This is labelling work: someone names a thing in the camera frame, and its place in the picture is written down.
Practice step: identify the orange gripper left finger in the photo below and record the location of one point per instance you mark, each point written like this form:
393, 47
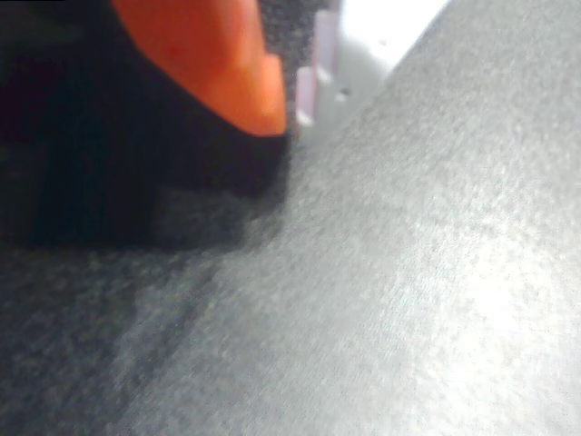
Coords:
213, 59

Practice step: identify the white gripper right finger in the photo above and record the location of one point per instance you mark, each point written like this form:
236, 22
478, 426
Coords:
358, 54

